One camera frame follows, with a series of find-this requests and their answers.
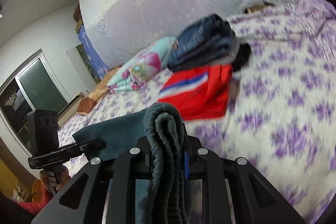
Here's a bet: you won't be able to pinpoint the dark green fleece pants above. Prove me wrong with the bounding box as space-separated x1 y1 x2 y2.
73 103 191 223

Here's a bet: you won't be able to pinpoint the person's left hand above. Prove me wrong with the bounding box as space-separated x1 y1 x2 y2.
39 165 71 193

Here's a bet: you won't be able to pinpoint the blue poster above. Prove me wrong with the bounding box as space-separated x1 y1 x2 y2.
78 24 110 79

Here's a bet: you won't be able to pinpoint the purple floral bedspread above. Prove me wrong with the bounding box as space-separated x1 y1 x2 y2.
56 0 336 224

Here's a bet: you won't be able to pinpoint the folded floral blanket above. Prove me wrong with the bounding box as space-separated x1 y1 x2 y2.
107 36 177 93

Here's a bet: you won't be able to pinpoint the folded red blue garment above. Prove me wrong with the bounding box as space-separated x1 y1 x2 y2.
158 64 233 121

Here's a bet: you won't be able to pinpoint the folded black garment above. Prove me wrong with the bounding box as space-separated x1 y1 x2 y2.
231 43 252 72

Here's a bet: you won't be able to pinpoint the folded blue jeans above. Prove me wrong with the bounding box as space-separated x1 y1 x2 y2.
167 14 240 72

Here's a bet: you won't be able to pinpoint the window with white frame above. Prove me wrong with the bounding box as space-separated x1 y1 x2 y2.
1 50 70 152

